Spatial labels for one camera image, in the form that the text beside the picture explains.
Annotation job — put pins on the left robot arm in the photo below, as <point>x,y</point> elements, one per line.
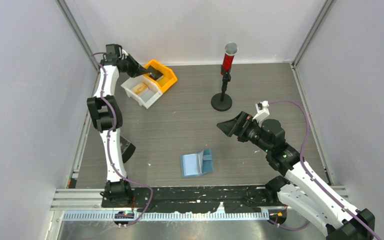
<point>107,119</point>

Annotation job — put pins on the tan card in white bin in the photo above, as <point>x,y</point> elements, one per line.
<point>139,88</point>

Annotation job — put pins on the clear plastic holder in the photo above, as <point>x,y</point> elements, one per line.
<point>127,149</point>

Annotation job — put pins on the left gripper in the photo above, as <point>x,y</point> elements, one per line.
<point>136,67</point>

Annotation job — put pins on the black card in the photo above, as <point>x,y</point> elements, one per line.
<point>154,73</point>

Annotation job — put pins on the orange plastic bin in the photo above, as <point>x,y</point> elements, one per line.
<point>163,76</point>

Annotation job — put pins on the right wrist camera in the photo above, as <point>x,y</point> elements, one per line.
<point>262,111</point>

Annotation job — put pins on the blue leather card holder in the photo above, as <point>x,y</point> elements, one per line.
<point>196,164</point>

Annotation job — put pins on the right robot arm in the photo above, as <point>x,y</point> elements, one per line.
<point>298,186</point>

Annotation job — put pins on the white plastic bin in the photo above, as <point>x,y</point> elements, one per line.
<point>146,99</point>

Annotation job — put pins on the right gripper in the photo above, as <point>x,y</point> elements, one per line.
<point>229,127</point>

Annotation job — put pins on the red microphone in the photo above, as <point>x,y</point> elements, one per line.
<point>230,51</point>

